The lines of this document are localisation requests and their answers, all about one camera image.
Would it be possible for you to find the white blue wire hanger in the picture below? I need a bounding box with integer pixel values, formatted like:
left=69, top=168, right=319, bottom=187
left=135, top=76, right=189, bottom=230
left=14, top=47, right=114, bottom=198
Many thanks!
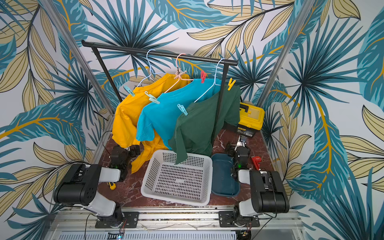
left=194, top=58, right=225, bottom=103

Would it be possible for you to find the dark teal tray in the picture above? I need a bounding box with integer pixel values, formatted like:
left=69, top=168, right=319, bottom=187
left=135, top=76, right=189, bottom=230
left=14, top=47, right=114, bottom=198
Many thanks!
left=212, top=153, right=240, bottom=197

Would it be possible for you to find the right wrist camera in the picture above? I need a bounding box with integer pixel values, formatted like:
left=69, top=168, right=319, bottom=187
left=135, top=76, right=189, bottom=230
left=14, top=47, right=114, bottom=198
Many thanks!
left=236, top=135, right=248, bottom=148

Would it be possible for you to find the red pipe wrench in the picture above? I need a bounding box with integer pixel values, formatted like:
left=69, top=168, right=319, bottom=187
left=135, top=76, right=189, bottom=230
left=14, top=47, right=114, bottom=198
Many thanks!
left=251, top=156, right=262, bottom=171

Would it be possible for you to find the yellow utility knife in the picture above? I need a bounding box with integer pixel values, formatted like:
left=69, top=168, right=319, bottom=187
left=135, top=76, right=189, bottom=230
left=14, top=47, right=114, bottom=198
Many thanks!
left=108, top=182, right=117, bottom=191

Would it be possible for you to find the teal blue t-shirt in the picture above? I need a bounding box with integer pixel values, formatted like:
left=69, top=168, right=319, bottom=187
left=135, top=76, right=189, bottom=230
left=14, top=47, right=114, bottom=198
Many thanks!
left=136, top=79, right=221, bottom=149

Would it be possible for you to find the pale green clothespin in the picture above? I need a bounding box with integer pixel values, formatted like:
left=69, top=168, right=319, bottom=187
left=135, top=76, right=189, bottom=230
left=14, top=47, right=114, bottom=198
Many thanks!
left=145, top=91, right=160, bottom=104

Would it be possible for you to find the white plastic basket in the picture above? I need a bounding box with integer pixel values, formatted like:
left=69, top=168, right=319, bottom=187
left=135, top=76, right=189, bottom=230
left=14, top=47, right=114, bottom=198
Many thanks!
left=141, top=150, right=213, bottom=207

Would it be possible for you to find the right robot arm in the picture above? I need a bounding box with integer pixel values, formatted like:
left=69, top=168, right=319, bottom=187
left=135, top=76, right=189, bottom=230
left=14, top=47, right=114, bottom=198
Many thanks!
left=226, top=141, right=290, bottom=220

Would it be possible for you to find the yellow clothespin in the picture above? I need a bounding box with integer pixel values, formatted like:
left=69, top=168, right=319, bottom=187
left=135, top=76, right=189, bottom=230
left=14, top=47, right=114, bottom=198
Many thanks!
left=228, top=78, right=236, bottom=91

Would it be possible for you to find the yellow t-shirt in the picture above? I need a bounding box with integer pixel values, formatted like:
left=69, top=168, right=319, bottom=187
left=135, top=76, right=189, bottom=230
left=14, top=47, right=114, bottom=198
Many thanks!
left=112, top=74, right=189, bottom=174

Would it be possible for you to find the beige clothespin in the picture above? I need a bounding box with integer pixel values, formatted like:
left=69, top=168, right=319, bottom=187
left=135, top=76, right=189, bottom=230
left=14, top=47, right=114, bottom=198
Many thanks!
left=174, top=71, right=187, bottom=79

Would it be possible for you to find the yellow black toolbox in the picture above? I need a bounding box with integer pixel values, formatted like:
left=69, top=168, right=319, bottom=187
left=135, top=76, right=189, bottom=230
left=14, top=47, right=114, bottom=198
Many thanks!
left=224, top=103, right=265, bottom=138

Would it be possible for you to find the pink wire hanger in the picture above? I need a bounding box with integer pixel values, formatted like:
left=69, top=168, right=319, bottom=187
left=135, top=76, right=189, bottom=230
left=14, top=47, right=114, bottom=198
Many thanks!
left=165, top=53, right=193, bottom=93

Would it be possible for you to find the red clothespin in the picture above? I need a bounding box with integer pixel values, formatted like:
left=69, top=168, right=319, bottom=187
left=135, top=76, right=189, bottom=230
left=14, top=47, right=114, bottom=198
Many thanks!
left=201, top=71, right=207, bottom=84

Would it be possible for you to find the light blue wire hanger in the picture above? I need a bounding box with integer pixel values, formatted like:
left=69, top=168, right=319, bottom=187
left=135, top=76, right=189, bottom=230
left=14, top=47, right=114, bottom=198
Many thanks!
left=137, top=49, right=165, bottom=87

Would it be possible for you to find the black clothes rack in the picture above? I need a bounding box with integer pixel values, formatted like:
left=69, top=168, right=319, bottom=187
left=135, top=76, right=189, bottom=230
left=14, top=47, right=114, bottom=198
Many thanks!
left=81, top=40, right=239, bottom=147

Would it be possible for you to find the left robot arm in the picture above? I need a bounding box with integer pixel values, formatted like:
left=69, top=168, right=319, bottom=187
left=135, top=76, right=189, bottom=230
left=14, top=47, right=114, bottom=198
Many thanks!
left=53, top=145, right=141, bottom=220

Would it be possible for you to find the dark green t-shirt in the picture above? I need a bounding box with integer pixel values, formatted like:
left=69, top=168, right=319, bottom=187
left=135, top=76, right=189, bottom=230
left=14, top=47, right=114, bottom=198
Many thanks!
left=168, top=86, right=241, bottom=164

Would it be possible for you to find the turquoise clothespin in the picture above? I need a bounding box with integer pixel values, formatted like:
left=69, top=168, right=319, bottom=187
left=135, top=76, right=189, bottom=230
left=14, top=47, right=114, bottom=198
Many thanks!
left=177, top=104, right=188, bottom=116

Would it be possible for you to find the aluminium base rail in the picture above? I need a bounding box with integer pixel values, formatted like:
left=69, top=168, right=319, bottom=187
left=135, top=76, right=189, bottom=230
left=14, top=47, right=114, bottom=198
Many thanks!
left=44, top=206, right=308, bottom=240

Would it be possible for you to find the mint clothespin far left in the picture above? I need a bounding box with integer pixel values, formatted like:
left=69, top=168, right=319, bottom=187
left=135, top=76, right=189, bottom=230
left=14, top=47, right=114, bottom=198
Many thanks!
left=124, top=86, right=135, bottom=97

